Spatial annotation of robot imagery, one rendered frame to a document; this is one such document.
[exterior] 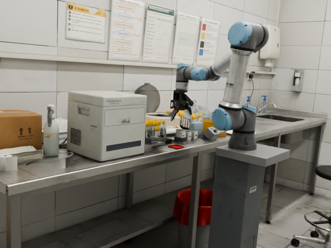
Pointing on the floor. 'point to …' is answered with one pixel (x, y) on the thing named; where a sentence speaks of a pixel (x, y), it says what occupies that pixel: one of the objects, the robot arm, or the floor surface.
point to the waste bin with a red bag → (203, 196)
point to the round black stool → (320, 171)
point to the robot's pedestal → (235, 203)
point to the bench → (300, 115)
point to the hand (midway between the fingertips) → (181, 123)
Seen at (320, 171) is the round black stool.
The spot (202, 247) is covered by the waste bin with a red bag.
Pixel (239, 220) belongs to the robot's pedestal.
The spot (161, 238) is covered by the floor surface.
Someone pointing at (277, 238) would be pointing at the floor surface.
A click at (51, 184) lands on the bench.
